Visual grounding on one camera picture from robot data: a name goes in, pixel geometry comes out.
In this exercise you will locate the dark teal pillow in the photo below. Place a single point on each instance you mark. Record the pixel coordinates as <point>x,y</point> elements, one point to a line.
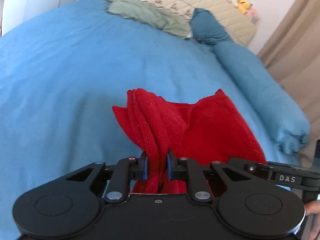
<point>206,29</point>

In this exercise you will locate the blue bed sheet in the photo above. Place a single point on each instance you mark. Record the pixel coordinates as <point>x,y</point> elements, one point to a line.
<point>63,71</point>

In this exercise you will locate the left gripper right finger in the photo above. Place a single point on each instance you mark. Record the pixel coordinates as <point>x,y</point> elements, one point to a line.
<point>205,185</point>

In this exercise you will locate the yellow plush toy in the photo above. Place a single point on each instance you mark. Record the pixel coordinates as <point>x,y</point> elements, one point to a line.
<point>243,6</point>

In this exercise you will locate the red knit sweater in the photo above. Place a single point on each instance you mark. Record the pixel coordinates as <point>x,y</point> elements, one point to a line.
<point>210,130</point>

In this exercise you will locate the green pillow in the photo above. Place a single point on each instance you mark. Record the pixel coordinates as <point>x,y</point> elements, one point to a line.
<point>155,17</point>

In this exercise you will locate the rolled blue duvet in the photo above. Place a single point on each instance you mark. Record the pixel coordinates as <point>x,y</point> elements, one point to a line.
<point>286,123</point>

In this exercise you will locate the beige curtain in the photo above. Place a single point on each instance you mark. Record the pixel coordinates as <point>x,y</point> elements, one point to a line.
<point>291,56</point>

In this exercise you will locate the person right hand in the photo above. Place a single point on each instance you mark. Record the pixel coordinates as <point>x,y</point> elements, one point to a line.
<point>312,207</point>

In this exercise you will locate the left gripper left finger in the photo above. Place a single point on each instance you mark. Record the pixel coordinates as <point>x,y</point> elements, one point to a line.
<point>67,206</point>

